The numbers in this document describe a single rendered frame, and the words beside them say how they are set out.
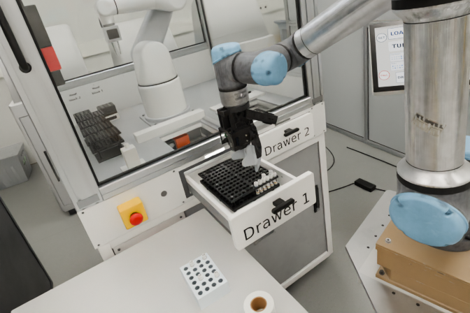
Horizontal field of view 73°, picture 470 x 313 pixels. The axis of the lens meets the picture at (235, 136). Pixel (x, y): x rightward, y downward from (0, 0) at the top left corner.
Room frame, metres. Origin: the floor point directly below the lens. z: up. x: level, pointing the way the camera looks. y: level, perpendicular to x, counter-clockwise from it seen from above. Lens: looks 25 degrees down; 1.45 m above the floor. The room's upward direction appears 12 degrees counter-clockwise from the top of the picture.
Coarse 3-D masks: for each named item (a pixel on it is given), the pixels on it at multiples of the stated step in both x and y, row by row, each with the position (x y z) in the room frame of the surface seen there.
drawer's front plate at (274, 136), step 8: (296, 120) 1.16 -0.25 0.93; (304, 120) 1.18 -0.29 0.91; (312, 120) 1.20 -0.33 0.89; (280, 128) 1.12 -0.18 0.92; (304, 128) 1.18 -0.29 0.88; (312, 128) 1.20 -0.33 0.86; (264, 136) 1.09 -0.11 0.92; (272, 136) 1.10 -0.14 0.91; (280, 136) 1.12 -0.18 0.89; (288, 136) 1.14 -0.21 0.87; (296, 136) 1.16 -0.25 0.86; (304, 136) 1.18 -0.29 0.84; (312, 136) 1.20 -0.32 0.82; (264, 144) 1.08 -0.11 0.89; (272, 144) 1.10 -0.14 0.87; (280, 144) 1.12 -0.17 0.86; (296, 144) 1.16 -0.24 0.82; (264, 152) 1.08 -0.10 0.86; (272, 152) 1.10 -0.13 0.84; (280, 152) 1.12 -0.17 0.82
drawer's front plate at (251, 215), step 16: (304, 176) 0.76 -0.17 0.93; (272, 192) 0.72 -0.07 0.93; (288, 192) 0.73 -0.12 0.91; (304, 192) 0.75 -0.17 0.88; (256, 208) 0.68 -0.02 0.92; (272, 208) 0.70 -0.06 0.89; (288, 208) 0.72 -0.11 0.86; (304, 208) 0.75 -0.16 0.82; (240, 224) 0.65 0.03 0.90; (256, 224) 0.67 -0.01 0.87; (272, 224) 0.70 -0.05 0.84; (240, 240) 0.65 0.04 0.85
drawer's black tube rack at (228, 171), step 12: (216, 168) 0.96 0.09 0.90; (228, 168) 0.94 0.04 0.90; (240, 168) 0.92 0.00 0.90; (252, 168) 0.91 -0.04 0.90; (264, 168) 0.89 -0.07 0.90; (204, 180) 0.94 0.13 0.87; (216, 180) 0.88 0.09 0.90; (228, 180) 0.87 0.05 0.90; (240, 180) 0.85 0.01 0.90; (252, 180) 0.84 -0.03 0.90; (216, 192) 0.86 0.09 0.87; (228, 192) 0.81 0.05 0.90; (252, 192) 0.81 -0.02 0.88; (264, 192) 0.81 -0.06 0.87; (228, 204) 0.78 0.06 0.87; (240, 204) 0.77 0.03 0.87
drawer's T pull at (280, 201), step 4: (276, 200) 0.70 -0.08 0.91; (280, 200) 0.70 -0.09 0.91; (288, 200) 0.69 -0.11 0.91; (292, 200) 0.69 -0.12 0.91; (276, 204) 0.69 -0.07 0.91; (280, 204) 0.68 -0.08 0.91; (284, 204) 0.68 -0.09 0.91; (288, 204) 0.68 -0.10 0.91; (276, 208) 0.67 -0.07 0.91; (280, 208) 0.67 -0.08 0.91; (284, 208) 0.67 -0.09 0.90; (272, 212) 0.66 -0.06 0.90; (276, 212) 0.66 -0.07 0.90
